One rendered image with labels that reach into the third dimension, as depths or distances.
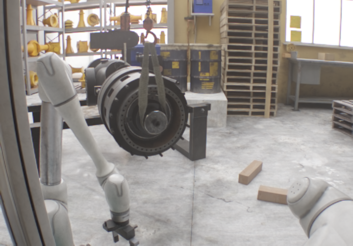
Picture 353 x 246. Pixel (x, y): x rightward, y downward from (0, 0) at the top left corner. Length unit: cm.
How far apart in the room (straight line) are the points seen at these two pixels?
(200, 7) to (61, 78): 514
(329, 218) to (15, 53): 67
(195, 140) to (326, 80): 460
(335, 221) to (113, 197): 85
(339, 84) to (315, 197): 658
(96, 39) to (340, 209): 406
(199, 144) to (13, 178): 262
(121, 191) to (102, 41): 335
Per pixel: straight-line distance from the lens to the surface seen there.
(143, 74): 149
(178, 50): 473
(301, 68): 592
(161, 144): 167
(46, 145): 118
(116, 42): 417
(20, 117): 56
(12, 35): 54
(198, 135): 300
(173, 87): 166
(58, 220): 111
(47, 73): 95
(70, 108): 97
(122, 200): 114
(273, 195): 238
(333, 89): 705
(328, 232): 53
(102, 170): 124
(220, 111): 429
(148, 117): 151
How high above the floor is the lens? 129
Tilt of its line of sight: 15 degrees down
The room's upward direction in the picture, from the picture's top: straight up
